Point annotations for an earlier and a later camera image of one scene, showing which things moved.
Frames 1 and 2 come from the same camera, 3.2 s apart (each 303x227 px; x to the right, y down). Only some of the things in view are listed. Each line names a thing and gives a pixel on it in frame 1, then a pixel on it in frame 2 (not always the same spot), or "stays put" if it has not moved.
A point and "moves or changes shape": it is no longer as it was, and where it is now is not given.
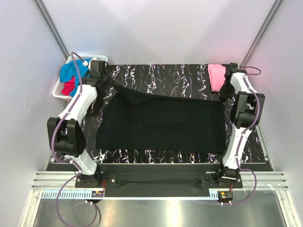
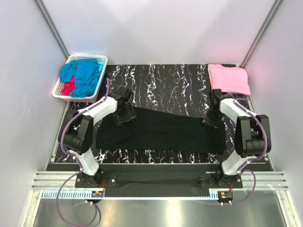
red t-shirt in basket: (68, 86) stays put
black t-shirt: (130, 121) moves or changes shape
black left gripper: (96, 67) -> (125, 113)
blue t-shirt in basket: (67, 70) stays put
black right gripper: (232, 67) -> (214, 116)
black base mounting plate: (157, 180) stays put
